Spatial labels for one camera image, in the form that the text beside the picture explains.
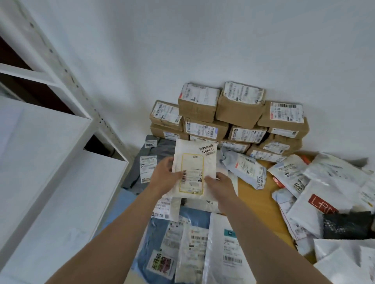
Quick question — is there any person's right forearm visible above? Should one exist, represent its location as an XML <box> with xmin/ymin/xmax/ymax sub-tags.
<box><xmin>222</xmin><ymin>202</ymin><xmax>332</xmax><ymax>284</ymax></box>

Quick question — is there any black bubble mailer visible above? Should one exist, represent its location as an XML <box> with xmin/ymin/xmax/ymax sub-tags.
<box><xmin>322</xmin><ymin>211</ymin><xmax>374</xmax><ymax>240</ymax></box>

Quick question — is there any white mailer teal label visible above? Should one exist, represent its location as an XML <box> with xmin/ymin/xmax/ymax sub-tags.
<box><xmin>202</xmin><ymin>213</ymin><xmax>257</xmax><ymax>284</ymax></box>

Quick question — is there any white metal shelf rack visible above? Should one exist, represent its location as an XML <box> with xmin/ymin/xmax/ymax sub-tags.
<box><xmin>0</xmin><ymin>0</ymin><xmax>134</xmax><ymax>284</ymax></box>

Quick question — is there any blue plastic mailer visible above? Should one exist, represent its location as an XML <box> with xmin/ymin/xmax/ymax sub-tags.
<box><xmin>132</xmin><ymin>208</ymin><xmax>211</xmax><ymax>284</ymax></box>

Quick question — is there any white pouch wide barcode label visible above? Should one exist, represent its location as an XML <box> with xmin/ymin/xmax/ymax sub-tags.
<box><xmin>152</xmin><ymin>196</ymin><xmax>182</xmax><ymax>222</ymax></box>

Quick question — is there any white pouch yellow framed label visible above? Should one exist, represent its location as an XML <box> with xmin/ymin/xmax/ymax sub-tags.
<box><xmin>170</xmin><ymin>138</ymin><xmax>219</xmax><ymax>201</ymax></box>

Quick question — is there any pile of white mailers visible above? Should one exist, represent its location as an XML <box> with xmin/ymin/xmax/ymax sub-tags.
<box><xmin>268</xmin><ymin>152</ymin><xmax>375</xmax><ymax>255</ymax></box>

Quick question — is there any person's left forearm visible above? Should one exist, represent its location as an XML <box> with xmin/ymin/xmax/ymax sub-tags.
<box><xmin>46</xmin><ymin>190</ymin><xmax>168</xmax><ymax>284</ymax></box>

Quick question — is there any person's left hand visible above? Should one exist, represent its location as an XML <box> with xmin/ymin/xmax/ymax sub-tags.
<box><xmin>148</xmin><ymin>156</ymin><xmax>184</xmax><ymax>198</ymax></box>

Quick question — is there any grey poly mailer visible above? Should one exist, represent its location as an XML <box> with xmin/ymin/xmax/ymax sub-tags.
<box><xmin>122</xmin><ymin>134</ymin><xmax>176</xmax><ymax>195</ymax></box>

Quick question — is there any INS BAHA cardboard box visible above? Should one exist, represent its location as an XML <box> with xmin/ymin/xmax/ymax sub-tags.
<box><xmin>150</xmin><ymin>123</ymin><xmax>189</xmax><ymax>141</ymax></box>

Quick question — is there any brown box white barcode label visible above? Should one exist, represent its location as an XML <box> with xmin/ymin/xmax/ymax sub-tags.
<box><xmin>257</xmin><ymin>101</ymin><xmax>305</xmax><ymax>128</ymax></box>

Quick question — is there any tall brown box double label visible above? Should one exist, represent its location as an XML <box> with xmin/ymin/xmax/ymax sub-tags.
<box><xmin>189</xmin><ymin>135</ymin><xmax>220</xmax><ymax>144</ymax></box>

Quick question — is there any brown box large label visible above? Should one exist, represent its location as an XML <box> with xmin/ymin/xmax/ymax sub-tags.
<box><xmin>150</xmin><ymin>100</ymin><xmax>184</xmax><ymax>131</ymax></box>

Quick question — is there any wooden table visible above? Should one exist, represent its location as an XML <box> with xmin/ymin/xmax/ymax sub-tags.
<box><xmin>129</xmin><ymin>152</ymin><xmax>320</xmax><ymax>265</ymax></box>

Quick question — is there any smooth light blue mailer package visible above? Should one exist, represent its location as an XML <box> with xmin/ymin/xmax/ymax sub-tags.
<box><xmin>93</xmin><ymin>188</ymin><xmax>138</xmax><ymax>240</ymax></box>

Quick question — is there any stack of cardboard boxes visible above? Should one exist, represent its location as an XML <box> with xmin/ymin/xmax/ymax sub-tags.
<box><xmin>178</xmin><ymin>82</ymin><xmax>310</xmax><ymax>156</ymax></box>

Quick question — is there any person's right hand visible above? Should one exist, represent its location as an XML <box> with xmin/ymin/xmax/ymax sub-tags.
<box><xmin>204</xmin><ymin>172</ymin><xmax>239</xmax><ymax>213</ymax></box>

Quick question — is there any light blue-grey soft parcel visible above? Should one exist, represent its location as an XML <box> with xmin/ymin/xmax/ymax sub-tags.
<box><xmin>220</xmin><ymin>146</ymin><xmax>267</xmax><ymax>190</ymax></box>

